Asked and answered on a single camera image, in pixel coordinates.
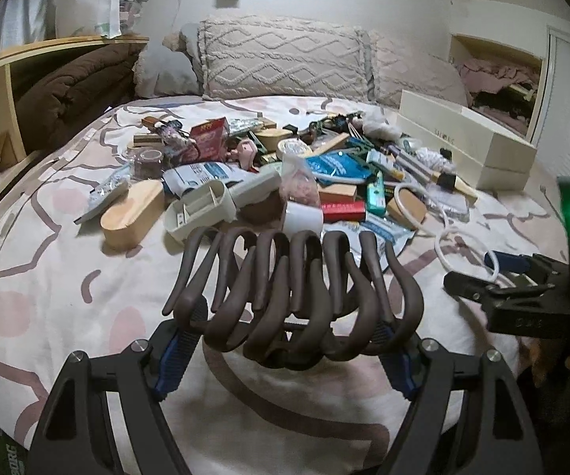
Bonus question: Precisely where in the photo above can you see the grey pillow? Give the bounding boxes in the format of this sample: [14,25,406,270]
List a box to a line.
[133,34,205,100]

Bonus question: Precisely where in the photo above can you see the small tan square box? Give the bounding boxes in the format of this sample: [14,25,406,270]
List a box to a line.
[386,192,427,229]

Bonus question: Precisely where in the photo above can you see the printed blanket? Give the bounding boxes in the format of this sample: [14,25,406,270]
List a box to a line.
[0,93,570,458]

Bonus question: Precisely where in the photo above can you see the small green carton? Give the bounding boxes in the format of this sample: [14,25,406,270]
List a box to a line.
[363,170,391,217]

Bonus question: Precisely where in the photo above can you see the floral pouch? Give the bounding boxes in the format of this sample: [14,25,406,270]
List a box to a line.
[158,118,193,160]

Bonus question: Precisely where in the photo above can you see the thin white cord loop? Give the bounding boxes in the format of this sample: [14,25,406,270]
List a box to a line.
[393,182,430,232]

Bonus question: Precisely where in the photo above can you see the oval wooden box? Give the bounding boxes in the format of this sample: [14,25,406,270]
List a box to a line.
[101,179,165,251]

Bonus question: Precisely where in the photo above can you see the white tape roll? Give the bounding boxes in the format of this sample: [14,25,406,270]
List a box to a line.
[284,201,325,239]

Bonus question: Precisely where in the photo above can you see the brown comforter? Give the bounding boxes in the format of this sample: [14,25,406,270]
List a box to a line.
[14,41,145,153]

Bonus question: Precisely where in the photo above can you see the white comb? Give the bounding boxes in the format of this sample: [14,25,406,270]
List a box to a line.
[395,150,437,180]

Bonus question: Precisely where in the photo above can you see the pink clothes pile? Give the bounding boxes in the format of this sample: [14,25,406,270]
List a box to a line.
[457,56,541,91]

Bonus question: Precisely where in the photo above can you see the dark clothes pile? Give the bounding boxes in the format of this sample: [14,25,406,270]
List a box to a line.
[467,83,536,125]

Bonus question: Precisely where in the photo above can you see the round white tin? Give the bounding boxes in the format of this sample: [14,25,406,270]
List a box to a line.
[277,138,314,160]

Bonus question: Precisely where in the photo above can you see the round wooden box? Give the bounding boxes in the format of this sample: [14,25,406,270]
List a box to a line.
[254,128,294,152]

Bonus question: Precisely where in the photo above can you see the blue plastic packet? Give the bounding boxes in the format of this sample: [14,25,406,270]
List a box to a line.
[307,153,376,185]

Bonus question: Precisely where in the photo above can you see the white plastic case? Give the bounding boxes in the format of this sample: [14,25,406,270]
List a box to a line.
[229,170,284,207]

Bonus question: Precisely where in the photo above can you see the red carton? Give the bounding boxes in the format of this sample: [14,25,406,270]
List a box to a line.
[189,117,230,164]

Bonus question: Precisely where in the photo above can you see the beige textured pillow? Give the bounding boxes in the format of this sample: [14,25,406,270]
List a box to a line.
[364,30,470,110]
[197,15,374,103]

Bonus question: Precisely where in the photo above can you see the pink pig figurine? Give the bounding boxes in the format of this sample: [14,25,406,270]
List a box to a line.
[227,139,259,169]

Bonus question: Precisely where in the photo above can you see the brown hair claw clip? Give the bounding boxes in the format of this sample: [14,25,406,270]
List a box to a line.
[162,226,427,372]

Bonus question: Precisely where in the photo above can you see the white ring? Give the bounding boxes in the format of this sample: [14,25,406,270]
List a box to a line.
[435,226,502,284]

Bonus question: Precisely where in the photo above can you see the wooden block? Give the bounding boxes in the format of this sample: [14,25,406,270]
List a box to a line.
[316,182,358,204]

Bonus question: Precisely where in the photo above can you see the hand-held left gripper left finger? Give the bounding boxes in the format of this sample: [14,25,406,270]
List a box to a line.
[27,319,201,475]

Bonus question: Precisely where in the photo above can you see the clear cup with pink contents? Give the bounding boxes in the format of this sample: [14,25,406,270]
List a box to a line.
[279,151,321,207]

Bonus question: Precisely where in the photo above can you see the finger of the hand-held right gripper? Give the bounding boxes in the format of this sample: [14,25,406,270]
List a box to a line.
[484,251,570,285]
[443,272,558,310]

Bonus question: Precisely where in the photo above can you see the white cardboard box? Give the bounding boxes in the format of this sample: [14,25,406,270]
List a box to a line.
[398,89,475,116]
[395,108,536,192]

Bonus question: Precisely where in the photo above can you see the clear plastic packet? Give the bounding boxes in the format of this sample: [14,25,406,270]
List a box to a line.
[74,165,133,224]

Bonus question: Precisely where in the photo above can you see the small red box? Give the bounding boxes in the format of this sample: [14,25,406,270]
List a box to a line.
[319,201,368,225]

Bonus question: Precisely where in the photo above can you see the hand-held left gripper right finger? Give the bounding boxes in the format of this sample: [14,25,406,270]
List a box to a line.
[371,329,536,475]

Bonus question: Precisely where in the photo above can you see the white plastic holder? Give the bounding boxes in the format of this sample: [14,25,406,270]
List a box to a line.
[163,180,239,245]

